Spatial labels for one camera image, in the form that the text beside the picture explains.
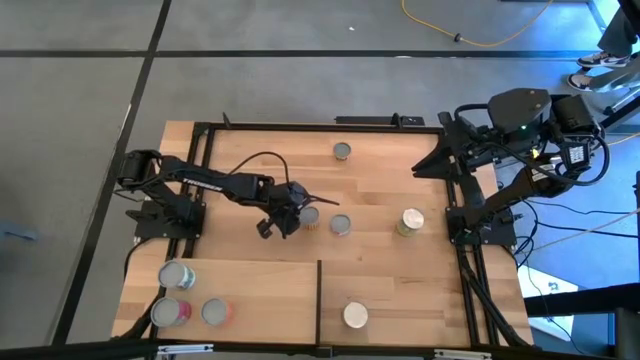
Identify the black metal table frame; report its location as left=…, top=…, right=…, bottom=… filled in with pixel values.
left=134, top=119, right=501, bottom=351

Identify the white paper sheet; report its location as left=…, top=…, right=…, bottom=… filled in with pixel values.
left=517, top=263, right=580, bottom=342

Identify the blue floor object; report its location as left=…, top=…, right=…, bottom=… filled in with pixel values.
left=0, top=223, right=40, bottom=243

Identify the black floor cable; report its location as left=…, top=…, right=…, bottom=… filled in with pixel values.
left=534, top=218, right=640, bottom=239

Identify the green can with white lid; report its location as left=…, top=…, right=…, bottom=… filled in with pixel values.
left=396, top=207, right=426, bottom=238

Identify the cream-lidded can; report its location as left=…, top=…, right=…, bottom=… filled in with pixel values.
left=342, top=301, right=370, bottom=330

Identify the black box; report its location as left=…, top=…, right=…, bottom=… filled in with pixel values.
left=613, top=307, right=640, bottom=360

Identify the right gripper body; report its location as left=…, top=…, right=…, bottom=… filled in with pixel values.
left=437, top=111, right=495, bottom=175

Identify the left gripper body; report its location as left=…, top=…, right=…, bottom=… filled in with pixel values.
left=268, top=179, right=310, bottom=240

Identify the silver metal bracket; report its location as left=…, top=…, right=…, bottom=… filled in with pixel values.
left=156, top=343, right=215, bottom=356
left=432, top=348, right=493, bottom=360

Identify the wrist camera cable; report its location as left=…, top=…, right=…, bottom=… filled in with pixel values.
left=452, top=102, right=612, bottom=188
left=227, top=150, right=292, bottom=187

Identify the low wooden shelf board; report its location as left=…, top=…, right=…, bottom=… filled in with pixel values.
left=115, top=256, right=321, bottom=346

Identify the orange-label can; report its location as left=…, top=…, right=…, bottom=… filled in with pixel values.
left=200, top=297, right=234, bottom=328

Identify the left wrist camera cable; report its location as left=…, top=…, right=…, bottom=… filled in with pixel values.
left=227, top=150, right=292, bottom=187

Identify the black divider bar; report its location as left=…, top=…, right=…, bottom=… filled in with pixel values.
left=315, top=259, right=323, bottom=346

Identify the yellow floor cable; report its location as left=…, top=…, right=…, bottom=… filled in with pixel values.
left=400, top=0, right=555, bottom=49

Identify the small grey-lidded can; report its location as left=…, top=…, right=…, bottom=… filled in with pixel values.
left=329, top=213, right=353, bottom=237

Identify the red-label can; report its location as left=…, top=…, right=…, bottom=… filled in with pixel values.
left=149, top=296, right=193, bottom=329

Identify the black rig bar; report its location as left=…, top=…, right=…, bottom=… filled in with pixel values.
left=0, top=338, right=616, bottom=360

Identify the black crossbeam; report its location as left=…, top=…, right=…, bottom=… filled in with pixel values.
left=523, top=282, right=640, bottom=317

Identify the yellow extension cord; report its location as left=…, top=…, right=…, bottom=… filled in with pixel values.
left=606, top=132, right=640, bottom=148

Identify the black cable bundle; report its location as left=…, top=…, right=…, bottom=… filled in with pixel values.
left=457, top=244, right=534, bottom=350

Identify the person's shoe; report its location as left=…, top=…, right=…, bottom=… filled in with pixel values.
left=576, top=50, right=633, bottom=70
left=566, top=73, right=594, bottom=93

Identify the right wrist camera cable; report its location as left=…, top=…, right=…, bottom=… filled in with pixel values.
left=452, top=102, right=612, bottom=188

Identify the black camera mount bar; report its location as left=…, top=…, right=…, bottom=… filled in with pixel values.
left=334, top=114, right=426, bottom=127

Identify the black vertical post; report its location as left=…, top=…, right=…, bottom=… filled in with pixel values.
left=633, top=169, right=640, bottom=236

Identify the white and green label can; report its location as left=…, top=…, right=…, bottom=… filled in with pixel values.
left=157, top=259, right=197, bottom=291

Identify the black metal floor stand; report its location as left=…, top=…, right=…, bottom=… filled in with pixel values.
left=597, top=84, right=640, bottom=135

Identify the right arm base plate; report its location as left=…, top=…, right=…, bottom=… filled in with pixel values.
left=446, top=204, right=518, bottom=247

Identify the tan floor cable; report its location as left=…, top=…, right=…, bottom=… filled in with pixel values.
left=529, top=208, right=640, bottom=252

